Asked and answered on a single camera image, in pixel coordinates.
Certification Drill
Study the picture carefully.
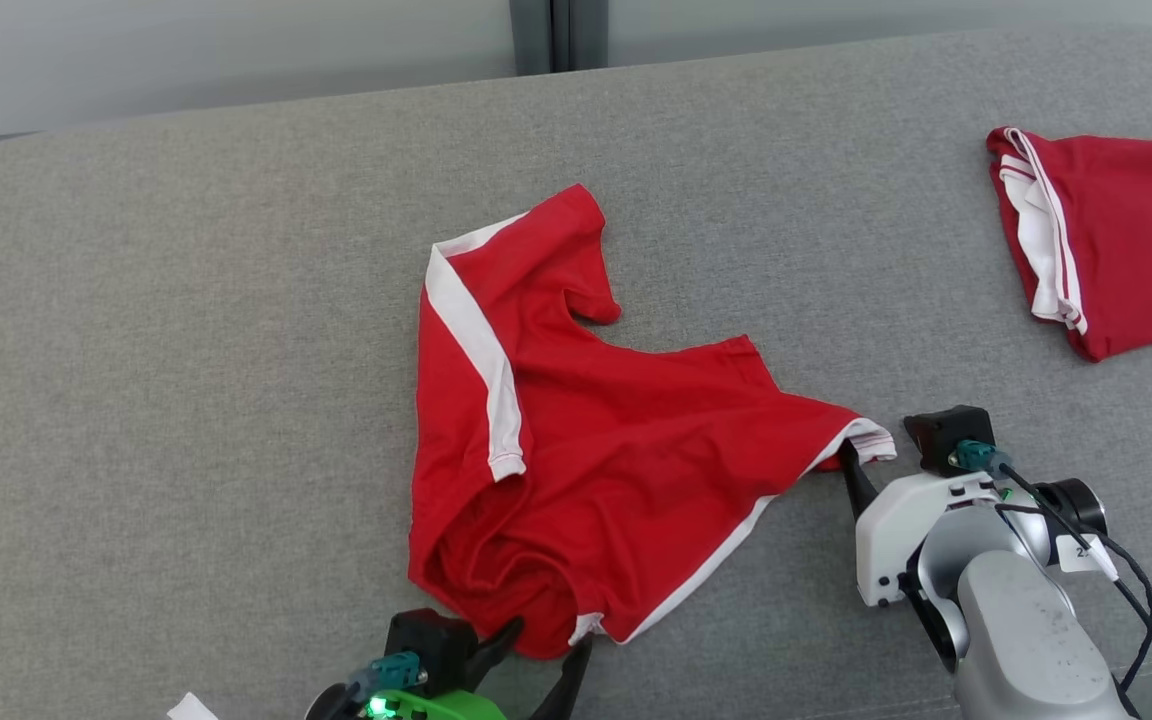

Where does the grey metal frame post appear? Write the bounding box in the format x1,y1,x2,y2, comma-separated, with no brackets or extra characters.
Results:
509,0,609,76

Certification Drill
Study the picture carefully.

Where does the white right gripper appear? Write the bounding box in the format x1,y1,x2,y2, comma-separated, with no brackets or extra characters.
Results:
838,440,1001,609

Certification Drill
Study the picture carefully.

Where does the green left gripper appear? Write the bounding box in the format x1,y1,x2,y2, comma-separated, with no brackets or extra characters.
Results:
306,616,595,720

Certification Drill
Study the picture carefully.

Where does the red garment with white trim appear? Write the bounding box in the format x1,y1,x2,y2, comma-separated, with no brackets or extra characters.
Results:
408,183,897,661

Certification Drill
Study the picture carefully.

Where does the folded red garment white trim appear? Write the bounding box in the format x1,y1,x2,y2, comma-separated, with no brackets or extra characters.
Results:
986,127,1152,363

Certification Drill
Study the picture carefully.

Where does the white cable label tag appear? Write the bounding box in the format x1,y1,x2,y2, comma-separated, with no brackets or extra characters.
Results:
1054,534,1119,583

